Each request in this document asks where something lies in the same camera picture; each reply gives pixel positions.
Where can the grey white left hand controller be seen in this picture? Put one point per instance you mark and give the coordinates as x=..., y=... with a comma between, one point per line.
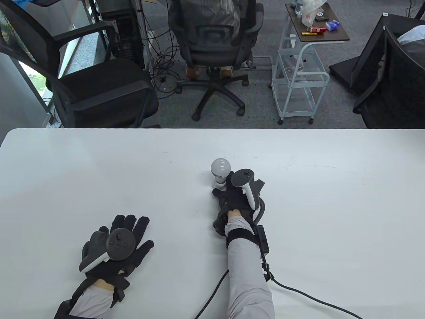
x=118, y=244

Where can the blue white packet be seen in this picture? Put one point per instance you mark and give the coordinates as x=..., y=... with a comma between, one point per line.
x=333, y=25

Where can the white light bulb socket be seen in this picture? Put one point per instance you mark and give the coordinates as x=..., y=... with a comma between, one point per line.
x=220, y=186

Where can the person's left hand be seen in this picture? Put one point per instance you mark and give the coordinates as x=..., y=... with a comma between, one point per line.
x=141, y=232

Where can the black swivel office chair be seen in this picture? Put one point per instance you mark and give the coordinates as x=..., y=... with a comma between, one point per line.
x=219, y=83

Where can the white light bulb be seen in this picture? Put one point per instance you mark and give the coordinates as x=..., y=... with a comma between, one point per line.
x=220, y=166

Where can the person's right hand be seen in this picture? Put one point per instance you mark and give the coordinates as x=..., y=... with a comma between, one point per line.
x=234, y=197

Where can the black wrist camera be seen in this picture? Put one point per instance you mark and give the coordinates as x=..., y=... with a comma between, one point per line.
x=119, y=294
x=219, y=226

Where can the black empty office chair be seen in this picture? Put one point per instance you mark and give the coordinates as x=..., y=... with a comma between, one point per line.
x=106, y=89

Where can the grey white hand controller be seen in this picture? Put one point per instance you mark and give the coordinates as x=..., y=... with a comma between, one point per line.
x=118, y=244
x=242, y=177

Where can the black monitor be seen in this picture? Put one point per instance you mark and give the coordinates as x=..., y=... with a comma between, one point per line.
x=368, y=56

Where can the red box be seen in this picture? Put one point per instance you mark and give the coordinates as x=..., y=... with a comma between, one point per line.
x=317, y=29

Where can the grey white right hand controller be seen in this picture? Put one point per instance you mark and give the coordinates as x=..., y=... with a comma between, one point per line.
x=242, y=177

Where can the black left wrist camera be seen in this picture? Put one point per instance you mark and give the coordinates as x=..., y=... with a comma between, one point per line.
x=119, y=294

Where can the black flat case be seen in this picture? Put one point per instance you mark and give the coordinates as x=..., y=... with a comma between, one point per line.
x=321, y=15

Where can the person's left forearm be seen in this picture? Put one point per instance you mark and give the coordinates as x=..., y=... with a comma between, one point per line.
x=91, y=299

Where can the black computer tower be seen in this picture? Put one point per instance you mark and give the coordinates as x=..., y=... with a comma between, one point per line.
x=127, y=36

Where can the black mesh office chair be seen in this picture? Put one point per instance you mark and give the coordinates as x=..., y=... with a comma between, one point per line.
x=398, y=86

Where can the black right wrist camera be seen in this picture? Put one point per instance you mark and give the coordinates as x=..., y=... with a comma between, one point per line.
x=219, y=226

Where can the clear plastic bag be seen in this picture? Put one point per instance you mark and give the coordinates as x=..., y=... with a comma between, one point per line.
x=310, y=13

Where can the white cart with brown top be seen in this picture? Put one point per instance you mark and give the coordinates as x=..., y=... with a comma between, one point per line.
x=335, y=33

